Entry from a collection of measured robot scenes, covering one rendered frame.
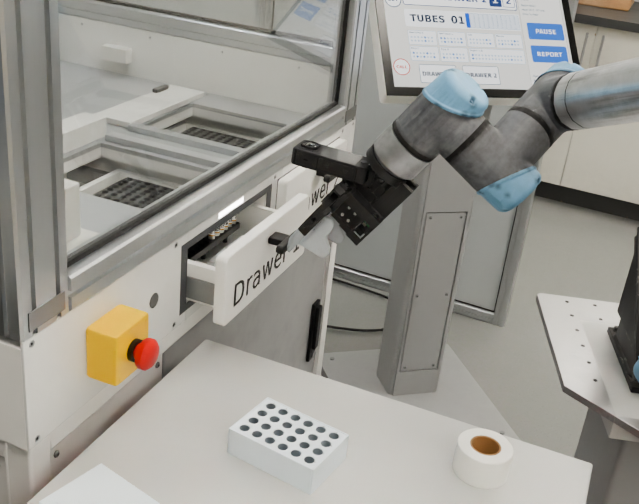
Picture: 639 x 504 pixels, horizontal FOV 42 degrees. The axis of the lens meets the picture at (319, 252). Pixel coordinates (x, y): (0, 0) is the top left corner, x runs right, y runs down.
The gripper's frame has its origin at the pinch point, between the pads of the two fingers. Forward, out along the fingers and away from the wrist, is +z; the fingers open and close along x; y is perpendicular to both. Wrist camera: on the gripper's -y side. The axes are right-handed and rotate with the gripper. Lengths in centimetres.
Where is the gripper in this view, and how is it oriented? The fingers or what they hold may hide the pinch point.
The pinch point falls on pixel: (295, 237)
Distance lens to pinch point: 127.0
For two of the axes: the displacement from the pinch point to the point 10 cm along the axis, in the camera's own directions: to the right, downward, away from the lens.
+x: 3.8, -3.7, 8.5
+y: 6.9, 7.2, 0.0
